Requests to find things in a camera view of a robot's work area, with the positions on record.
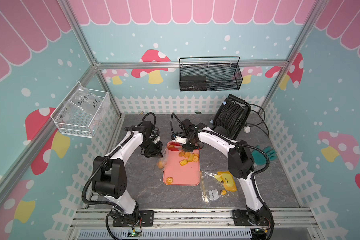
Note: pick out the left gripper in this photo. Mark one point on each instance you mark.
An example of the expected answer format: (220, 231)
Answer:
(157, 151)

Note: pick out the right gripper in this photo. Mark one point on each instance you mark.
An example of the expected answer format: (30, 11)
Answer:
(186, 148)

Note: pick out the red kitchen tongs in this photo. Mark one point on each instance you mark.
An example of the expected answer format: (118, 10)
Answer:
(171, 146)

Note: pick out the clear resealable bag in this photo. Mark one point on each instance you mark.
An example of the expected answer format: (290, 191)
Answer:
(161, 164)

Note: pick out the round cookie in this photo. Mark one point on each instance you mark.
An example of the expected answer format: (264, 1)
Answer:
(169, 180)

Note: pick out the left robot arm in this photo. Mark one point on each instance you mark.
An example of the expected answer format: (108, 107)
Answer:
(107, 185)

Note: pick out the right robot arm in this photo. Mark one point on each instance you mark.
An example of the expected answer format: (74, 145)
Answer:
(240, 164)

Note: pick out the yellow plush toy bag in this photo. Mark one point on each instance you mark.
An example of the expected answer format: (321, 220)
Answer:
(215, 186)

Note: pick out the square waffle cookie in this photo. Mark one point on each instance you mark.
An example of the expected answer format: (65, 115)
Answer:
(183, 162)

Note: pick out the pink tray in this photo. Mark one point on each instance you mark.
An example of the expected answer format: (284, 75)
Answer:
(188, 175)

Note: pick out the black box in basket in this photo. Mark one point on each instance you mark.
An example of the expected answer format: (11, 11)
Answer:
(193, 83)

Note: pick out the white power plug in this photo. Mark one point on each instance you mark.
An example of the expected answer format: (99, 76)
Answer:
(247, 129)

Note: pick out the black cable reel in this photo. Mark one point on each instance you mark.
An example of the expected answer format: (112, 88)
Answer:
(232, 115)

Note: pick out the black mesh wall basket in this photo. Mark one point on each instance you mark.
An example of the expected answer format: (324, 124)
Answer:
(222, 73)

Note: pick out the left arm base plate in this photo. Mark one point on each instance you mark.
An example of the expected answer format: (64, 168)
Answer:
(143, 219)

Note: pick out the white wire wall basket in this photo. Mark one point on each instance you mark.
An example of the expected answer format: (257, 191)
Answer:
(81, 111)

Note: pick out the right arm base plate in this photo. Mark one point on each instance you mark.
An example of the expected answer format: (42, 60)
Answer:
(249, 217)

